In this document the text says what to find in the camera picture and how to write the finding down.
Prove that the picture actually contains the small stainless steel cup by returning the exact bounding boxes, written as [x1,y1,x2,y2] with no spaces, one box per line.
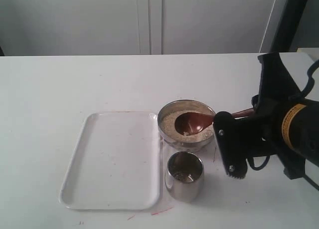
[164,151,204,202]

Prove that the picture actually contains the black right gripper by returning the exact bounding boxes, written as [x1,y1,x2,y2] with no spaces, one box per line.
[213,53,303,180]

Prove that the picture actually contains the brown wooden spoon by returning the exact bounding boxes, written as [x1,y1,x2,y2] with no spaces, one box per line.
[174,108,255,136]

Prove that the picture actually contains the steel bowl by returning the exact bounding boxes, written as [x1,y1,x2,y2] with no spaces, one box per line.
[158,99,215,152]

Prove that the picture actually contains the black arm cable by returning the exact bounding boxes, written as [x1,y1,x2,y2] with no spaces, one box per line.
[246,63,319,192]

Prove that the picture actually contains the white rice heap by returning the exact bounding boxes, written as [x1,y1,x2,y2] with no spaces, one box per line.
[160,110,214,143]

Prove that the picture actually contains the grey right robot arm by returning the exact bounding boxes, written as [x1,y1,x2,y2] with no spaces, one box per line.
[213,53,319,180]

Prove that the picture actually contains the white cabinet doors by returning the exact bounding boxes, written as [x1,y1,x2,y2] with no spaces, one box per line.
[0,0,287,56]

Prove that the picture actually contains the white rectangular plastic tray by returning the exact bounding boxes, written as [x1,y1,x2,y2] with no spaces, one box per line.
[59,112,161,211]

